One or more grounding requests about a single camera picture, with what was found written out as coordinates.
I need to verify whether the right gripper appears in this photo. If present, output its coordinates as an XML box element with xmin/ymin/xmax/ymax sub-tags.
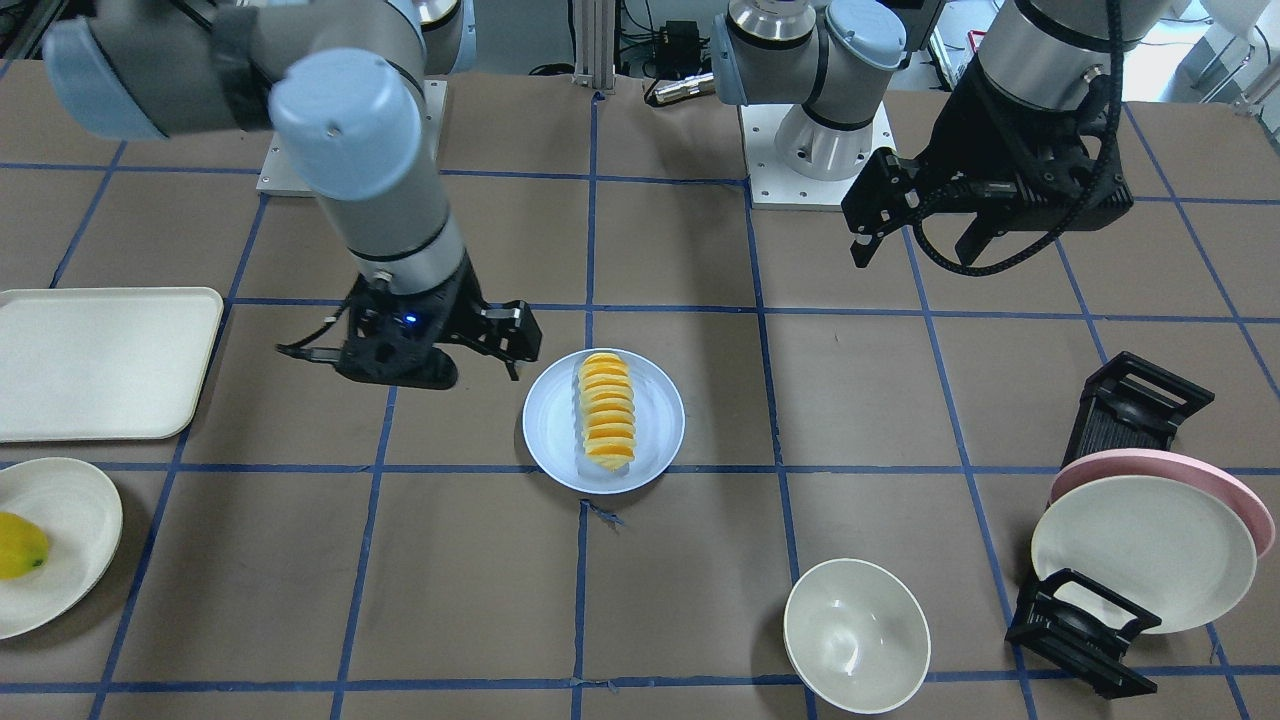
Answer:
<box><xmin>335</xmin><ymin>256</ymin><xmax>492</xmax><ymax>389</ymax></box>

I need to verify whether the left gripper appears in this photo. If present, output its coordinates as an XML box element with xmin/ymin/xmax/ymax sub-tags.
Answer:
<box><xmin>915</xmin><ymin>58</ymin><xmax>1135</xmax><ymax>266</ymax></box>

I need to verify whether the blue plate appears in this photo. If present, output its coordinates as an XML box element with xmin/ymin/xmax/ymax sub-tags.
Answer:
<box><xmin>522</xmin><ymin>348</ymin><xmax>685</xmax><ymax>495</ymax></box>

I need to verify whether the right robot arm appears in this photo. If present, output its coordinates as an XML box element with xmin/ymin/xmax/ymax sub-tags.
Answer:
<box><xmin>41</xmin><ymin>1</ymin><xmax>483</xmax><ymax>389</ymax></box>

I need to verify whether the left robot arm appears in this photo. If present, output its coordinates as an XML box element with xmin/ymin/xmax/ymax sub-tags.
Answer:
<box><xmin>712</xmin><ymin>1</ymin><xmax>1162</xmax><ymax>277</ymax></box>

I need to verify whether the pink plate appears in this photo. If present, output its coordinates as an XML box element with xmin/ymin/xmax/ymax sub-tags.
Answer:
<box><xmin>1048</xmin><ymin>448</ymin><xmax>1277</xmax><ymax>559</ymax></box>

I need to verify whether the cream plate with lemon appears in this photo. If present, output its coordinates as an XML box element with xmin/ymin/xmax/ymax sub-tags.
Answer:
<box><xmin>1</xmin><ymin>457</ymin><xmax>123</xmax><ymax>641</ymax></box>

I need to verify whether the cream plate in rack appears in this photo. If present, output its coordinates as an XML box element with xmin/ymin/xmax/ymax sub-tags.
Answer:
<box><xmin>1030</xmin><ymin>475</ymin><xmax>1257</xmax><ymax>634</ymax></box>

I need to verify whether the black dish rack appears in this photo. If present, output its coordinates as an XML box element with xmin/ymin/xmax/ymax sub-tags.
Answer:
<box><xmin>1005</xmin><ymin>351</ymin><xmax>1216</xmax><ymax>700</ymax></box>

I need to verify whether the white tray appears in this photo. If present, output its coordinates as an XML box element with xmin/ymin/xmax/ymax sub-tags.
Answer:
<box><xmin>1</xmin><ymin>287</ymin><xmax>224</xmax><ymax>443</ymax></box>

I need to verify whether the yellow lemon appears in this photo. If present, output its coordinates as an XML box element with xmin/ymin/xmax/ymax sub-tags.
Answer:
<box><xmin>1</xmin><ymin>512</ymin><xmax>51</xmax><ymax>580</ymax></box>

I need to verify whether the cream bowl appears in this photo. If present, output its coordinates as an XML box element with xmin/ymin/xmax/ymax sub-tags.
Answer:
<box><xmin>782</xmin><ymin>559</ymin><xmax>932</xmax><ymax>715</ymax></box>

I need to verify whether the aluminium frame post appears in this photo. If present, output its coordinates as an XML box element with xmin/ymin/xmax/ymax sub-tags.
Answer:
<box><xmin>570</xmin><ymin>0</ymin><xmax>620</xmax><ymax>95</ymax></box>

